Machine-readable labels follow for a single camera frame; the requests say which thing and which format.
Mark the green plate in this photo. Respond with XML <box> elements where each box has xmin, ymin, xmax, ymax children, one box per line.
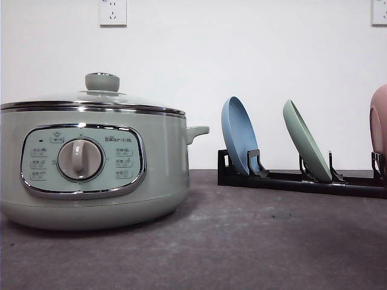
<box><xmin>283</xmin><ymin>100</ymin><xmax>332</xmax><ymax>182</ymax></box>

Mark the blue plate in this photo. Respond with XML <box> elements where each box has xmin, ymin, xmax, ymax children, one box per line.
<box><xmin>221</xmin><ymin>96</ymin><xmax>259</xmax><ymax>175</ymax></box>

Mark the black plate rack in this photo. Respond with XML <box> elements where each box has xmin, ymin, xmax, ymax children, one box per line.
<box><xmin>217</xmin><ymin>149</ymin><xmax>387</xmax><ymax>198</ymax></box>

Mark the white wall socket left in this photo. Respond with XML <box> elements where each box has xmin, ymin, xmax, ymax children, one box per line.
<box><xmin>100</xmin><ymin>0</ymin><xmax>128</xmax><ymax>28</ymax></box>

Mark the glass steamer lid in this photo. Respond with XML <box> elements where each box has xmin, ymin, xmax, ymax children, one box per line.
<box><xmin>0</xmin><ymin>72</ymin><xmax>186</xmax><ymax>115</ymax></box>

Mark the white wall socket right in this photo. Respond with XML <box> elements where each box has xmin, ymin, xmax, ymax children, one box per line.
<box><xmin>371</xmin><ymin>0</ymin><xmax>387</xmax><ymax>27</ymax></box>

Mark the pink plate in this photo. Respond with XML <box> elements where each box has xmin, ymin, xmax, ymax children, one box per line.
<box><xmin>369</xmin><ymin>84</ymin><xmax>387</xmax><ymax>183</ymax></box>

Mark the white wall socket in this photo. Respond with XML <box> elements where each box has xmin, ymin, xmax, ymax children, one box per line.
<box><xmin>371</xmin><ymin>0</ymin><xmax>387</xmax><ymax>27</ymax></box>
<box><xmin>100</xmin><ymin>0</ymin><xmax>128</xmax><ymax>28</ymax></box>

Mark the green electric steamer pot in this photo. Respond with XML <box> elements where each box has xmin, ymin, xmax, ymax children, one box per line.
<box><xmin>0</xmin><ymin>101</ymin><xmax>210</xmax><ymax>231</ymax></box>

